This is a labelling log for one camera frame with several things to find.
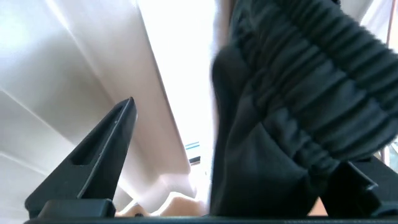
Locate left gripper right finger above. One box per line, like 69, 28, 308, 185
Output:
320, 154, 398, 217

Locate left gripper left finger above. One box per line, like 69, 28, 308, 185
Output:
24, 96, 138, 218

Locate black shorts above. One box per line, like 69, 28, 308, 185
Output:
210, 0, 398, 218

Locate window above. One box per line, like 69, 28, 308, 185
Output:
136, 0, 233, 195

